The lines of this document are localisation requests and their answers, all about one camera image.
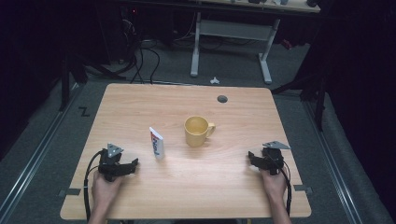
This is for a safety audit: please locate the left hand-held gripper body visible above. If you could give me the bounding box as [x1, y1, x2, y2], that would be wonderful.
[97, 143, 125, 182]

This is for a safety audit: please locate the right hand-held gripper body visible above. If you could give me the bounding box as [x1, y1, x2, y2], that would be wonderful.
[261, 140, 291, 175]

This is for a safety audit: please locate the white toothpaste tube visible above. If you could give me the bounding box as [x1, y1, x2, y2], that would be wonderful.
[148, 126, 165, 161]

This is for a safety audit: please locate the yellow mug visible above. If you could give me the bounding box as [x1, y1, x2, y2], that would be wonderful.
[183, 115, 217, 148]

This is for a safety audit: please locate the person's right hand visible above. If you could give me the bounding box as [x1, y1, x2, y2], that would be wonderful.
[260, 168, 288, 200]

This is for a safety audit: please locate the person's left hand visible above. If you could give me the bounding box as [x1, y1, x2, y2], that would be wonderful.
[91, 171, 122, 204]

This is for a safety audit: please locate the grey tape strip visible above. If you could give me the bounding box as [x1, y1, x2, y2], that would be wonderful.
[293, 184, 314, 196]
[58, 188, 82, 198]

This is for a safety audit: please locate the black stand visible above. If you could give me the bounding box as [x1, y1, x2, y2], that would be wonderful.
[270, 69, 329, 132]
[58, 55, 89, 112]

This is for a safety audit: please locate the black computer tower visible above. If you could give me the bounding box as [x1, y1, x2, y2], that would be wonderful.
[96, 5, 142, 63]

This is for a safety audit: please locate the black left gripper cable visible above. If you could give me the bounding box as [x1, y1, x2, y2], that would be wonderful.
[82, 149, 105, 222]

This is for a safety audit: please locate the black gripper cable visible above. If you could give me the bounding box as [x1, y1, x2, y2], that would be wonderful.
[82, 149, 105, 222]
[279, 166, 293, 217]

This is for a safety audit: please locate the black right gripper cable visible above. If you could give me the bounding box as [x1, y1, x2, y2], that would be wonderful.
[279, 166, 293, 217]

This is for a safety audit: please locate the metal floor rail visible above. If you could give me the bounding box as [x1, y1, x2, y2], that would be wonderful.
[303, 99, 364, 224]
[0, 88, 82, 217]

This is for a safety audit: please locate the bundle of black floor cables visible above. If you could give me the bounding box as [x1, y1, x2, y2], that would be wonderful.
[122, 38, 162, 85]

